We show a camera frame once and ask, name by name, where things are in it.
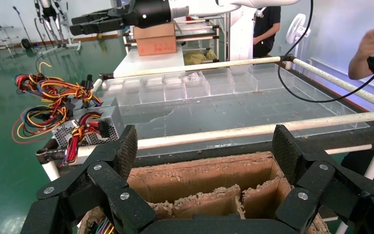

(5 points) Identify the white upright column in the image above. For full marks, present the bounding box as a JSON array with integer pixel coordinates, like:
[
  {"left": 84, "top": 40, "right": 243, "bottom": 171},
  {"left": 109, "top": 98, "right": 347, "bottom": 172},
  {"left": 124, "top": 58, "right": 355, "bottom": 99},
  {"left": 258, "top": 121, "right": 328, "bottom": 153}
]
[{"left": 228, "top": 4, "right": 259, "bottom": 62}]

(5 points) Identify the white pedestal fan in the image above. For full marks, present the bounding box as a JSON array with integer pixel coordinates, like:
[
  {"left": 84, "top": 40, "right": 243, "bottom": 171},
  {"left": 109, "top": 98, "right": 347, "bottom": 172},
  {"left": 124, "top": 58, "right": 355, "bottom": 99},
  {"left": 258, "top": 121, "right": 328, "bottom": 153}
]
[{"left": 285, "top": 13, "right": 312, "bottom": 62}]

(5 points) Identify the yellow crumpled cloth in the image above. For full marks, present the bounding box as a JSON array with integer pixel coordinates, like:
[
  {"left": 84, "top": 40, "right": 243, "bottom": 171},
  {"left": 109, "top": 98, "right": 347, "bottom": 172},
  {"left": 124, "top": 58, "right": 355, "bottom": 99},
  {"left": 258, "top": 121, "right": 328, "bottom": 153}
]
[{"left": 183, "top": 49, "right": 217, "bottom": 66}]

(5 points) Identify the brown divided cardboard box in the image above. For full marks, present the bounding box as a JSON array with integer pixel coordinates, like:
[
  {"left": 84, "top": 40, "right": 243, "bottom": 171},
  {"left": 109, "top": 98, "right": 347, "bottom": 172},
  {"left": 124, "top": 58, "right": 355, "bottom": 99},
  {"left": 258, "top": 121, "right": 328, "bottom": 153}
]
[{"left": 76, "top": 151, "right": 331, "bottom": 234}]

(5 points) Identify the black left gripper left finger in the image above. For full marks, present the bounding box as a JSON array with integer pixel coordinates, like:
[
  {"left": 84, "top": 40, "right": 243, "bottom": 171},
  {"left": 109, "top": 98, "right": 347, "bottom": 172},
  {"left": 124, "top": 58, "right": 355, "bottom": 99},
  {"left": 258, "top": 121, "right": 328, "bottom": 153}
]
[{"left": 35, "top": 124, "right": 157, "bottom": 234}]

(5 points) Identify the grey power supply with wires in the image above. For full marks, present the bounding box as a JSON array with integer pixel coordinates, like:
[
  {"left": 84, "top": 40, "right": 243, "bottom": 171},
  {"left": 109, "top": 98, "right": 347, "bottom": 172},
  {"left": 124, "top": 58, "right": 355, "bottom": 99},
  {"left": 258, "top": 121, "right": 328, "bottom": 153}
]
[
  {"left": 12, "top": 103, "right": 78, "bottom": 145},
  {"left": 66, "top": 96, "right": 119, "bottom": 113}
]

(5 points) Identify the black hanging cable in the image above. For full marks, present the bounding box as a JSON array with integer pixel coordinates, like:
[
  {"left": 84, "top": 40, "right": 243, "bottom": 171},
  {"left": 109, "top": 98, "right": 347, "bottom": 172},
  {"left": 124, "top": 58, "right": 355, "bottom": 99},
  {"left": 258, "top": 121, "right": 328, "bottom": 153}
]
[{"left": 277, "top": 0, "right": 374, "bottom": 104}]

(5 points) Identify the power supply with coloured wires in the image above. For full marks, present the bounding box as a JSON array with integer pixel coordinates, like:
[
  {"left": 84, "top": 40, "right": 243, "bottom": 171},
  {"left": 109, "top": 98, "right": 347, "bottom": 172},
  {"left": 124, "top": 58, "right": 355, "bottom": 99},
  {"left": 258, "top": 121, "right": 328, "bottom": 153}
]
[{"left": 89, "top": 215, "right": 116, "bottom": 234}]

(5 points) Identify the metal stand with black device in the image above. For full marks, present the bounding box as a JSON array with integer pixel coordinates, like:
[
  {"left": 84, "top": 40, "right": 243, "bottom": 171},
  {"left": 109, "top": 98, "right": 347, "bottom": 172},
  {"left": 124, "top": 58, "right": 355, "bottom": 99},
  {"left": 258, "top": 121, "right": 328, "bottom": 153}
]
[{"left": 33, "top": 0, "right": 82, "bottom": 56}]

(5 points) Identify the standing person in black shirt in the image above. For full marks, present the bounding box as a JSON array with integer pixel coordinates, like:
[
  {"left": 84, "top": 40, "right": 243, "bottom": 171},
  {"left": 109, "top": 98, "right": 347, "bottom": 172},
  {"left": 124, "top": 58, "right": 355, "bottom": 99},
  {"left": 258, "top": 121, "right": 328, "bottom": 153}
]
[{"left": 252, "top": 5, "right": 282, "bottom": 59}]

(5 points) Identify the bare person forearm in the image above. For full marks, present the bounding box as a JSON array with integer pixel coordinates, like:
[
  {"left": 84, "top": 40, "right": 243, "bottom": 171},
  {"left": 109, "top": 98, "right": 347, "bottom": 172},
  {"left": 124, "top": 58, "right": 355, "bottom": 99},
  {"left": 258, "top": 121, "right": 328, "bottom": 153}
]
[{"left": 348, "top": 48, "right": 374, "bottom": 80}]

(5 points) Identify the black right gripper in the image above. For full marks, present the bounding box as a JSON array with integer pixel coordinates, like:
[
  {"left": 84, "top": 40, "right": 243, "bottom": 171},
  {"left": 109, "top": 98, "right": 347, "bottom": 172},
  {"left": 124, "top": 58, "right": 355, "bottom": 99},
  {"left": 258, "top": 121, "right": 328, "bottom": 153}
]
[{"left": 69, "top": 0, "right": 172, "bottom": 37}]

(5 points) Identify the thin pole with black base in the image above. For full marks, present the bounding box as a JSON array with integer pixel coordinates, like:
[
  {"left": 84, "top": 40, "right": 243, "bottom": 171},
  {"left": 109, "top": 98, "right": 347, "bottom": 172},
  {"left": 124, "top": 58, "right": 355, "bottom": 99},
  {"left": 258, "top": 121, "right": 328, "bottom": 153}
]
[{"left": 12, "top": 5, "right": 34, "bottom": 50}]

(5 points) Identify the clear acrylic divider tray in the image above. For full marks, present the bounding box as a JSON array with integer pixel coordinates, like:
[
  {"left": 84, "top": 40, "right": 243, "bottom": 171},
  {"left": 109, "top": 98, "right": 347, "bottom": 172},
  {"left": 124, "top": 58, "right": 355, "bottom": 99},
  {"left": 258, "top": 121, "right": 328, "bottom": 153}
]
[{"left": 103, "top": 63, "right": 370, "bottom": 130}]

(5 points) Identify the white work table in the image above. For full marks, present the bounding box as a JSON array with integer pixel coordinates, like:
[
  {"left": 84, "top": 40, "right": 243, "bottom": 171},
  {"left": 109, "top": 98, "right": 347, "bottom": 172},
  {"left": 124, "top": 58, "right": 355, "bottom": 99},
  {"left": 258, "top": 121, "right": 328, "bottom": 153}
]
[{"left": 113, "top": 45, "right": 187, "bottom": 79}]

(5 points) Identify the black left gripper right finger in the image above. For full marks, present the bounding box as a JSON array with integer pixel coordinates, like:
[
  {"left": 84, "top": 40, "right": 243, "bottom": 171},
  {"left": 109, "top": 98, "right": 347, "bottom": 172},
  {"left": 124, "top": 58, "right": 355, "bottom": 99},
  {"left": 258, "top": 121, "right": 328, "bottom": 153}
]
[{"left": 272, "top": 124, "right": 374, "bottom": 234}]

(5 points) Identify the grey power supply mesh face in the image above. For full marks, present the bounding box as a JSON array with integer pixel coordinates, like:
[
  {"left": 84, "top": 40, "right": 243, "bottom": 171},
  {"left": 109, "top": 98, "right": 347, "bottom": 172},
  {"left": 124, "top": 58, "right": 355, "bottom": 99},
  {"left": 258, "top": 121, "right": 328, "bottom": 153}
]
[{"left": 52, "top": 106, "right": 125, "bottom": 166}]

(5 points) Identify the small plain cardboard box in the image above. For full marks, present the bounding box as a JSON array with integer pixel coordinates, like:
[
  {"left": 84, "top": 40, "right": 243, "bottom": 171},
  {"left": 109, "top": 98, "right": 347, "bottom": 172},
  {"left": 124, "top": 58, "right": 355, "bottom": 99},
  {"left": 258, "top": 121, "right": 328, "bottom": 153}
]
[{"left": 133, "top": 22, "right": 178, "bottom": 57}]

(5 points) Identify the pipe shelf rack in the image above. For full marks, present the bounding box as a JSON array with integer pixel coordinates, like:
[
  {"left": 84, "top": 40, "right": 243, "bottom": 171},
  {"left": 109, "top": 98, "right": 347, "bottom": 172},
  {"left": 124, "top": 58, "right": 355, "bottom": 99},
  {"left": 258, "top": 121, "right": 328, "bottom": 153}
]
[{"left": 122, "top": 18, "right": 222, "bottom": 62}]

